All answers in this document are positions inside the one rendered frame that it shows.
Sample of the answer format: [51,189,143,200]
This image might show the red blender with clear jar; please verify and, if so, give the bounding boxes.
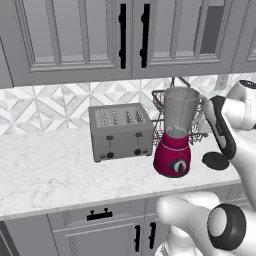
[152,86,209,179]

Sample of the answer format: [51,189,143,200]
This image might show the grey four-slot toaster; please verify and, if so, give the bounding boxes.
[87,102,155,164]

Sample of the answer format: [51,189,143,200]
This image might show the grey drawer front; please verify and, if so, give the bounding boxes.
[145,182,250,220]
[46,198,147,232]

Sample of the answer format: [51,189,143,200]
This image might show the grey base cupboard door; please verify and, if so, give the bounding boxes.
[52,221,147,256]
[144,214,172,256]

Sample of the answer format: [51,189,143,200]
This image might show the grey base cupboard panel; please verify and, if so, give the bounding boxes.
[0,213,60,256]

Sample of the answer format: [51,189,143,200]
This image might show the dark wire dish rack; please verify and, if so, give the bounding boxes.
[151,76,210,145]

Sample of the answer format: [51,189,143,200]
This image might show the black wall cupboard handle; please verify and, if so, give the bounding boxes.
[139,2,151,69]
[118,3,128,70]

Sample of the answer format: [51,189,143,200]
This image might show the black drawer handle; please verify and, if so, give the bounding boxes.
[86,207,114,222]

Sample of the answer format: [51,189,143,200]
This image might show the white wall socket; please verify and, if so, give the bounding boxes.
[215,73,231,91]

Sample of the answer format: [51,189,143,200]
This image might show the black base cupboard handle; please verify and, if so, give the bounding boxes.
[133,224,142,253]
[147,221,157,251]

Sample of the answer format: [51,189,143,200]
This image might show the grey wall cupboard door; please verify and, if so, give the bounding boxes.
[0,0,133,88]
[0,35,15,90]
[131,0,242,80]
[231,0,256,74]

